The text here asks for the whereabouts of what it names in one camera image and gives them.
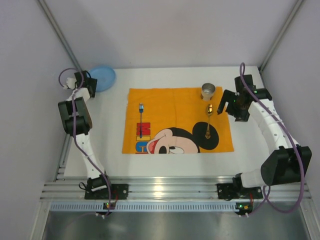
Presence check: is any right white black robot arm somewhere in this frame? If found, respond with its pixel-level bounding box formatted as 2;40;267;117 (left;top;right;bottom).
217;74;312;188

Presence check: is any vertical aluminium frame post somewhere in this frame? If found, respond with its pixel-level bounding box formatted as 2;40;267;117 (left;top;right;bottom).
35;0;82;71
258;0;306;74

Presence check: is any cream metal cup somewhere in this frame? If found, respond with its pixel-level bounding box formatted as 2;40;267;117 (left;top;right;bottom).
200;83;216;102

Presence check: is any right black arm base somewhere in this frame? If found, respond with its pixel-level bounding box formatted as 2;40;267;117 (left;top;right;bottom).
216;173;263;201

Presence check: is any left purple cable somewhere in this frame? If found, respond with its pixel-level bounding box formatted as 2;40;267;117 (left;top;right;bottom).
58;67;113;217

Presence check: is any left vertical aluminium frame post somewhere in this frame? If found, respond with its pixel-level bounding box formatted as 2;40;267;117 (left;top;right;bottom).
35;0;82;71

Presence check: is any blue plastic plate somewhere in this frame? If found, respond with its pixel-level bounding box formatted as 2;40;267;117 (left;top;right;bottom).
89;65;116;92

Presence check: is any orange Mickey Mouse placemat cloth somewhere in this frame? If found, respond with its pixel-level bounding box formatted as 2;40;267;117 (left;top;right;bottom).
122;86;234;154

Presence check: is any blue plastic fork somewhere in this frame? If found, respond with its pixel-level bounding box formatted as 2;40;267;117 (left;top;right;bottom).
139;103;144;138

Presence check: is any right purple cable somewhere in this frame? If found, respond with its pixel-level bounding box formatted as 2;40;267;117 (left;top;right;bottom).
239;62;307;217

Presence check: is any slotted white cable duct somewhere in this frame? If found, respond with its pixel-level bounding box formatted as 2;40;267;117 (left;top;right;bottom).
50;201;252;213

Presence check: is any purple cable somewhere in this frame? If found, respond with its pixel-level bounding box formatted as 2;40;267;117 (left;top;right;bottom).
58;67;113;217
239;62;307;217

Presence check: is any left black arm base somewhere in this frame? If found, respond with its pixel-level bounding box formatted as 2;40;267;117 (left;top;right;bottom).
84;177;129;200

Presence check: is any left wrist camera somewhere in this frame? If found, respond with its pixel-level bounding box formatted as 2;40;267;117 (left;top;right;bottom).
63;77;77;90

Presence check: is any gold metal spoon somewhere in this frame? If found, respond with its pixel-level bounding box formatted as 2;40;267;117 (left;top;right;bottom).
205;104;213;140

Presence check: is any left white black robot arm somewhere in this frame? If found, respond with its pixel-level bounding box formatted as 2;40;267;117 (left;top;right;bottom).
58;70;111;192

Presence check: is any right vertical aluminium frame post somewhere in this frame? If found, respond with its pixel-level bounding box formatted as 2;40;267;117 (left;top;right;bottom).
258;0;306;74

